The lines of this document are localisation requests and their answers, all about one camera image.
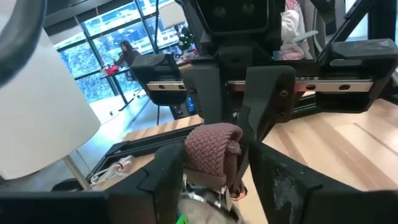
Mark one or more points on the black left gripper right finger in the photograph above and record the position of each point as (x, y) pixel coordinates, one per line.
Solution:
(280, 186)

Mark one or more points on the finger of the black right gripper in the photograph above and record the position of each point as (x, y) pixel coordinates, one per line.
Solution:
(270, 93)
(205, 93)

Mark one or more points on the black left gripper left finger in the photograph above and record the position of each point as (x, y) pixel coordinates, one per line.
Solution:
(164, 174)

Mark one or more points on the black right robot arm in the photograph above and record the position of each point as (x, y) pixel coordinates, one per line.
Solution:
(382, 18)

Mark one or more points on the person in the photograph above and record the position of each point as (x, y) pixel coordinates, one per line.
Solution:
(292, 31)
(127, 56)

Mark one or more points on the background white lamp shade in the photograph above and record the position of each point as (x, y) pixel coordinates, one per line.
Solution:
(172, 14)

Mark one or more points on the red bag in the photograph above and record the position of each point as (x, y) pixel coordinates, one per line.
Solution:
(112, 70)

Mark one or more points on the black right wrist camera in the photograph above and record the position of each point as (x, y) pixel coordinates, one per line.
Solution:
(233, 15)

